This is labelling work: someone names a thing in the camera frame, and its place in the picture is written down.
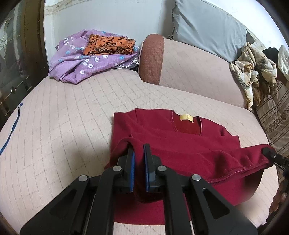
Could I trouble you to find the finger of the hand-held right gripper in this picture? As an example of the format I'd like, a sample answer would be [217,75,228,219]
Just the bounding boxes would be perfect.
[261,146,281,166]

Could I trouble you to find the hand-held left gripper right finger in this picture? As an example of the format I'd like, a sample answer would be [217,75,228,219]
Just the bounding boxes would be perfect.
[143,143,259,235]

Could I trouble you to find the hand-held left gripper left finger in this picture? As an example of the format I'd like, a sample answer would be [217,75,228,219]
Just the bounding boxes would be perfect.
[19,143,136,235]

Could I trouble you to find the dark red sweater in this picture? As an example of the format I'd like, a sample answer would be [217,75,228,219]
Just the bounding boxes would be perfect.
[104,108,275,225]

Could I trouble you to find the brown striped pillow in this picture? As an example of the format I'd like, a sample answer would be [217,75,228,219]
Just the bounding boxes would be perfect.
[255,79,289,154]

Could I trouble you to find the beige floral crumpled blanket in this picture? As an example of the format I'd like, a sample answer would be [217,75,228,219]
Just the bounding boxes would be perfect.
[230,42,280,111]

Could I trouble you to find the pink quilted bolster cushion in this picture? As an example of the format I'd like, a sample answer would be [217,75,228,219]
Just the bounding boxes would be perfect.
[138,34,254,111]

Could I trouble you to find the purple floral cloth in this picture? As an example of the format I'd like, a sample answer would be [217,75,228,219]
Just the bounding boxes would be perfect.
[48,29,140,85]

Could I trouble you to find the orange black floral cloth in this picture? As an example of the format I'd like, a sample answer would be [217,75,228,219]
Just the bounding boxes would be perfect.
[83,34,136,56]

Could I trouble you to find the grey pillow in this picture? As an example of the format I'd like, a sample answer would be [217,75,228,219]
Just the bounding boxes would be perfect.
[168,0,254,64]

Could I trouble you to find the dark wooden glass door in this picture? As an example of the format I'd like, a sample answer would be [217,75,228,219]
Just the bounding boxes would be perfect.
[0,0,49,118]

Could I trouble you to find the blue cord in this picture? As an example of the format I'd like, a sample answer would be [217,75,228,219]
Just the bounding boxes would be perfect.
[0,103,23,154]

